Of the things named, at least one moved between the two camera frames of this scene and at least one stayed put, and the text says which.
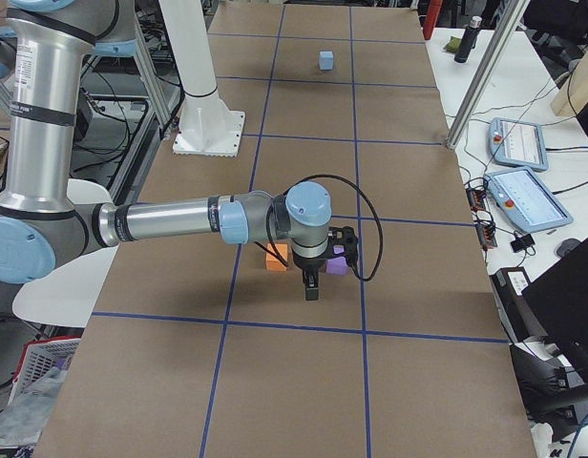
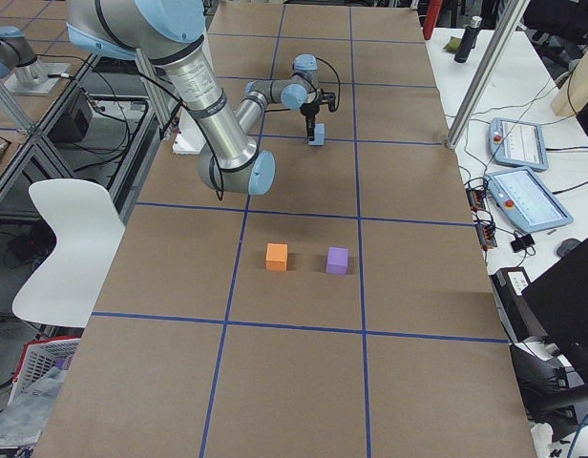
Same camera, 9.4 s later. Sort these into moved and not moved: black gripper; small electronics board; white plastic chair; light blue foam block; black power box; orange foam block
Moved: black gripper; light blue foam block
Not moved: orange foam block; white plastic chair; black power box; small electronics board
